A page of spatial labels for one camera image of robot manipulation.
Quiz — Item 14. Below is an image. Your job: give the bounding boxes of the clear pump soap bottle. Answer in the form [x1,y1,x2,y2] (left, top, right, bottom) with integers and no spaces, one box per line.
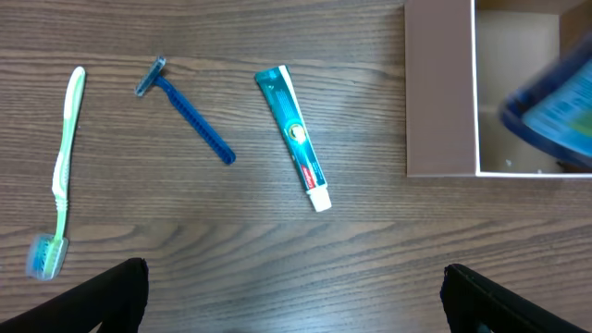
[499,34,591,170]

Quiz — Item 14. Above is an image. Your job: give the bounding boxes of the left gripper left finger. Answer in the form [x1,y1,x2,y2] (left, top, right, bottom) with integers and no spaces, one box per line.
[1,257,149,333]

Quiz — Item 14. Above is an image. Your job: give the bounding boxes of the green white toothbrush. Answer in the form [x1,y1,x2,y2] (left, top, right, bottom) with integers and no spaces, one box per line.
[26,67,86,281]

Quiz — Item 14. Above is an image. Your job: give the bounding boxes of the white cardboard box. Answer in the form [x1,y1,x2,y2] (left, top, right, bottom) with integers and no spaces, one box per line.
[404,0,591,179]

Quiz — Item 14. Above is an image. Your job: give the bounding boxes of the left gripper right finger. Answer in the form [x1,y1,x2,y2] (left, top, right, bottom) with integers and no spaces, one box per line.
[440,264,586,333]

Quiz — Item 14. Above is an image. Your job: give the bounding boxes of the blue disposable razor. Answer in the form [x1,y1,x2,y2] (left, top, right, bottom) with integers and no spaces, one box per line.
[134,56,236,165]

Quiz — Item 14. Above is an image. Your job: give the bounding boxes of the green toothpaste tube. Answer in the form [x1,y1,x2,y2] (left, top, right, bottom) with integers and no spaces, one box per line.
[254,65,332,212]

